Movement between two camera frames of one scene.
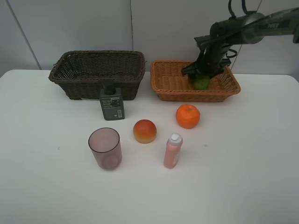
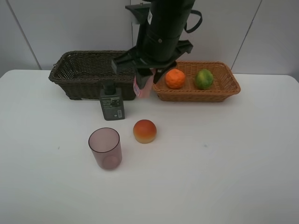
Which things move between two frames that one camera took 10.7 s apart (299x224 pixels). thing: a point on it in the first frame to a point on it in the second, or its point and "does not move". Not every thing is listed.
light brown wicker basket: (170, 85) does not move
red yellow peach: (144, 131) does not move
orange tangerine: (188, 116) to (175, 79)
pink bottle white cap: (173, 149) to (145, 92)
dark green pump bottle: (111, 101) does not move
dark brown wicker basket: (81, 74) does not move
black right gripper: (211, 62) to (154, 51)
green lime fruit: (202, 82) does not move
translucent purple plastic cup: (105, 145) does not move
